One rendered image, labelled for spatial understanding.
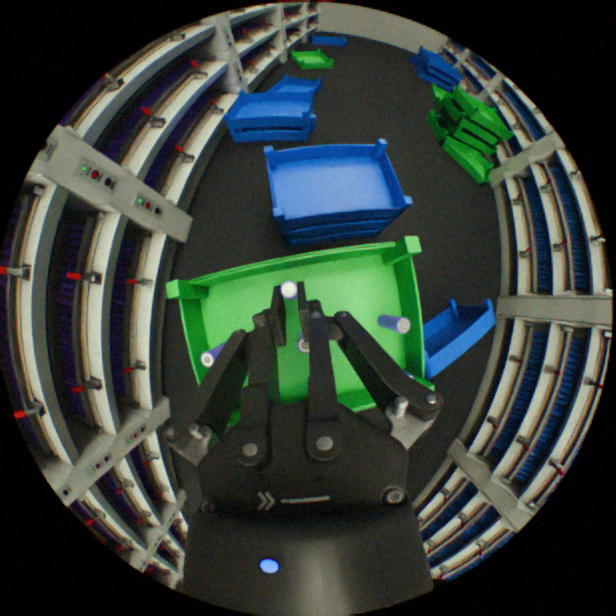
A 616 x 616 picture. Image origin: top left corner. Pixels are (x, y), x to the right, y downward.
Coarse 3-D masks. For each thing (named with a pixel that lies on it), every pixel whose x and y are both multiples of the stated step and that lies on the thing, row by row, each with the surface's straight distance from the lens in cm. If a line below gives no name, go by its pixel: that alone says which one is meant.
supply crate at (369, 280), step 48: (192, 288) 27; (240, 288) 29; (336, 288) 27; (384, 288) 29; (192, 336) 28; (288, 336) 28; (384, 336) 30; (288, 384) 30; (336, 384) 30; (432, 384) 27
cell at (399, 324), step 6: (378, 318) 29; (384, 318) 27; (390, 318) 25; (396, 318) 24; (402, 318) 23; (384, 324) 26; (390, 324) 25; (396, 324) 23; (402, 324) 23; (408, 324) 24; (396, 330) 24; (402, 330) 23
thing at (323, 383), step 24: (312, 312) 15; (312, 336) 12; (312, 360) 11; (312, 384) 9; (312, 408) 8; (336, 408) 8; (312, 432) 7; (336, 432) 7; (312, 456) 7; (336, 456) 7
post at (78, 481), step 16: (160, 400) 88; (128, 416) 79; (160, 416) 88; (128, 432) 76; (80, 448) 71; (96, 448) 70; (112, 448) 73; (128, 448) 79; (80, 464) 68; (112, 464) 76; (48, 480) 68; (64, 480) 68; (80, 480) 71
